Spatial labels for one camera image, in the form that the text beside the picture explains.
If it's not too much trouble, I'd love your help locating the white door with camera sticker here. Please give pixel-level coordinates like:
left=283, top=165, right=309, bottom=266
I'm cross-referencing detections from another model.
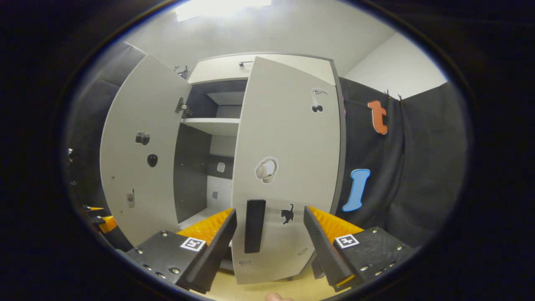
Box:
left=99, top=54, right=193, bottom=248

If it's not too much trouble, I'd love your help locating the white door with cat sticker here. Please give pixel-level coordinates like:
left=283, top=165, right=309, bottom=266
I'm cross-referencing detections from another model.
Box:
left=231, top=56, right=342, bottom=285

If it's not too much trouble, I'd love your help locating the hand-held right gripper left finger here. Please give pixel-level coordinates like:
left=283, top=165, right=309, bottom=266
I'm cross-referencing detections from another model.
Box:
left=115, top=208, right=238, bottom=295

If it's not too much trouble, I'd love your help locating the metal door hinge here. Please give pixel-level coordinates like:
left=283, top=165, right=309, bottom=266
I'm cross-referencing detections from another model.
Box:
left=175, top=97, right=194, bottom=118

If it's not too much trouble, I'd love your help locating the white cabinet shelf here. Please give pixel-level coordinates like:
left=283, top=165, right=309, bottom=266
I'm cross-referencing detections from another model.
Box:
left=179, top=208, right=228, bottom=230
left=181, top=117, right=241, bottom=137

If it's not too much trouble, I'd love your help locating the black door handle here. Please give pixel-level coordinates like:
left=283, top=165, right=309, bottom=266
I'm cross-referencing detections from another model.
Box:
left=244, top=199, right=267, bottom=254

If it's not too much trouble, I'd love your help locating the ceiling light panel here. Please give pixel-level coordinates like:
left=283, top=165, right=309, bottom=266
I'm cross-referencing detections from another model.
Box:
left=175, top=0, right=272, bottom=22

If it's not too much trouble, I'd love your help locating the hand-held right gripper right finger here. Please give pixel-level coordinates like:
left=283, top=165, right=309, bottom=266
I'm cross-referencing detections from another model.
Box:
left=303, top=206, right=415, bottom=292

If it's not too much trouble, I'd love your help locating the white cabinet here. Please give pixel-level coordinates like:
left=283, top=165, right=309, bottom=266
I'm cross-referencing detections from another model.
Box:
left=173, top=52, right=347, bottom=281

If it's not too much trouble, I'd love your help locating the white cabinet drawer front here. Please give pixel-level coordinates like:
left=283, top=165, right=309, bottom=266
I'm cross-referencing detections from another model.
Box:
left=188, top=54, right=336, bottom=87

